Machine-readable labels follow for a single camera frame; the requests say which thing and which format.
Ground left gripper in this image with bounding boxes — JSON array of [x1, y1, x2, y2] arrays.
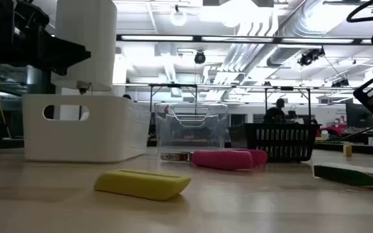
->
[[11, 0, 92, 76]]

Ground pink-handled pliers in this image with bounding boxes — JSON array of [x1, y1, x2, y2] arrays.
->
[[159, 148, 269, 172]]

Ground Crayola crayon box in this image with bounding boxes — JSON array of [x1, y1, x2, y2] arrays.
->
[[313, 162, 373, 195]]

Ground white cylindrical table lamp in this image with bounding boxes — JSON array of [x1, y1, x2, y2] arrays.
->
[[51, 0, 119, 96]]

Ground white plastic bin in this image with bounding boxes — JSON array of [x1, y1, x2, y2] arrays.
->
[[22, 93, 152, 164]]

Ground long ceiling light bar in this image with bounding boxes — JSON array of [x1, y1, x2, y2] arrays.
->
[[117, 34, 373, 45]]

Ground clear plastic bin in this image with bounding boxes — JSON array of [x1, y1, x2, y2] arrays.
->
[[153, 102, 229, 155]]

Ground black slotted plastic basket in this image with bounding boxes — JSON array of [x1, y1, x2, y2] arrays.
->
[[227, 122, 322, 163]]

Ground black ceiling spotlight cluster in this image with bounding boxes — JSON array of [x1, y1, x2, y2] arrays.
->
[[331, 78, 350, 88], [297, 47, 326, 67]]

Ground red object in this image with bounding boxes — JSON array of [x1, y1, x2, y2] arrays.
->
[[319, 124, 348, 137]]

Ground black computer monitor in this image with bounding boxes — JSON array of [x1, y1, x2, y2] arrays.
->
[[345, 102, 373, 129]]

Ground black metal rig frame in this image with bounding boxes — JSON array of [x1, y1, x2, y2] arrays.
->
[[148, 83, 199, 113], [264, 85, 313, 124]]

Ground round ceiling ring light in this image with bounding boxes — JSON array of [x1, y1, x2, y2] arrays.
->
[[170, 5, 188, 27]]

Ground black ceiling dome camera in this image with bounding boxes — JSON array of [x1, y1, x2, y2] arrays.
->
[[194, 50, 207, 65]]

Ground silver ventilation duct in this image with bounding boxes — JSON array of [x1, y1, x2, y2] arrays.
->
[[266, 0, 352, 67]]

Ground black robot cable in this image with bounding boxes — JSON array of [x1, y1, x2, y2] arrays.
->
[[346, 0, 373, 24]]

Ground black aluminium table frame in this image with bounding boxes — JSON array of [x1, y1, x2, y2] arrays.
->
[[0, 137, 373, 157]]

